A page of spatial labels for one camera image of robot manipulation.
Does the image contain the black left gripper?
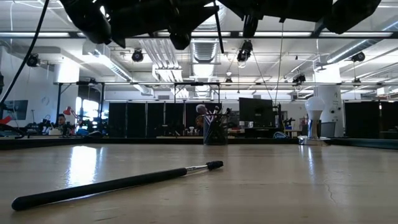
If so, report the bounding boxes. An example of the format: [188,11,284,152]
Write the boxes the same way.
[110,0,218,51]

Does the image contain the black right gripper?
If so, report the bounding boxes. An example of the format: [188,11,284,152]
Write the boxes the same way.
[217,0,333,39]

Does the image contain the large fluffy powder brush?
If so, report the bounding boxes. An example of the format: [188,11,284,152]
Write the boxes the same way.
[195,104,214,124]

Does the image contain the overhead light beam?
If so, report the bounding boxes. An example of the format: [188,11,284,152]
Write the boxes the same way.
[0,30,398,40]

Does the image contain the person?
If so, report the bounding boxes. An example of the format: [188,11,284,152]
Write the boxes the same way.
[195,114,205,136]
[55,113,68,135]

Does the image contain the black partition panels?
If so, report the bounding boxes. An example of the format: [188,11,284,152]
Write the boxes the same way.
[108,101,223,138]
[344,101,398,140]

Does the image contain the black computer monitor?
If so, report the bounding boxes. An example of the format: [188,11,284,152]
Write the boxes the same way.
[238,96,275,129]

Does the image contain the black mesh pen cup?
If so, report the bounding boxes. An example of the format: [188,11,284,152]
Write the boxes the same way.
[202,114,229,146]

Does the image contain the white light bulb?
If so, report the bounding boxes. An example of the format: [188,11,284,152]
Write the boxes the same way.
[304,96,326,121]

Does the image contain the white round column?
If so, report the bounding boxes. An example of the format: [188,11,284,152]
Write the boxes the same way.
[313,67,345,138]

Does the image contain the round silver lamp base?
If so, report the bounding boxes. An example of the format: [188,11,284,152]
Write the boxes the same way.
[297,119,331,147]

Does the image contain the red desk lamp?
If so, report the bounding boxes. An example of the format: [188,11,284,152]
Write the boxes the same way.
[62,106,79,121]

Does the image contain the ribbed silver ceiling duct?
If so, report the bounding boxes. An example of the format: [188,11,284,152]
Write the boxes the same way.
[189,39,219,63]

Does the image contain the black background rig frame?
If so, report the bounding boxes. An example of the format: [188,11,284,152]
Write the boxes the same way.
[172,81,221,104]

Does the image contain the black metal table frame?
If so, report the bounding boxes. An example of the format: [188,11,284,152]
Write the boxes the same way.
[0,136,398,151]

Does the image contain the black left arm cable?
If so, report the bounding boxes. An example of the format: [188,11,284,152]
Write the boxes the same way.
[0,0,50,106]

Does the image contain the dark wall picture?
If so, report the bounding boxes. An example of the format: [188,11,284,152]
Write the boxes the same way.
[0,99,29,121]

